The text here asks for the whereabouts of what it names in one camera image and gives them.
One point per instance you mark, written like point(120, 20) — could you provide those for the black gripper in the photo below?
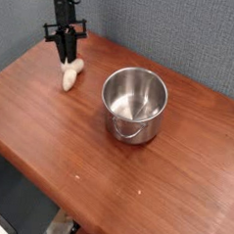
point(65, 17)

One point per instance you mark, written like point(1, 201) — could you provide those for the white toy mushroom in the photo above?
point(70, 72)

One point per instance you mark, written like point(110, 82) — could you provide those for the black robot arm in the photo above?
point(74, 27)

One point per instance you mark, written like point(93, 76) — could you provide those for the stainless steel pot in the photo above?
point(134, 100)

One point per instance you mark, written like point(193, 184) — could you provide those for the table leg bracket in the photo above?
point(62, 224)

